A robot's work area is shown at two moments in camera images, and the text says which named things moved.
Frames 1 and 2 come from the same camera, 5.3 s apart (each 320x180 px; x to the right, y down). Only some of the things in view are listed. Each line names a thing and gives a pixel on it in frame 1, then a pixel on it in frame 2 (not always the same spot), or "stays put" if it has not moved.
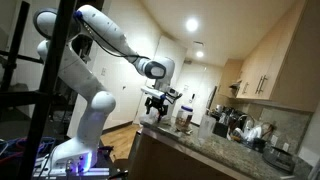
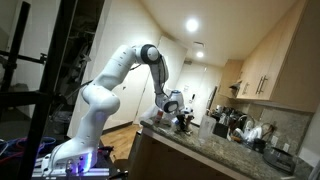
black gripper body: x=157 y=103 -> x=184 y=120
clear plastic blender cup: x=207 y=124 stays put
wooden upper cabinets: x=284 y=67 stays put
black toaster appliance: x=279 y=158 stays put
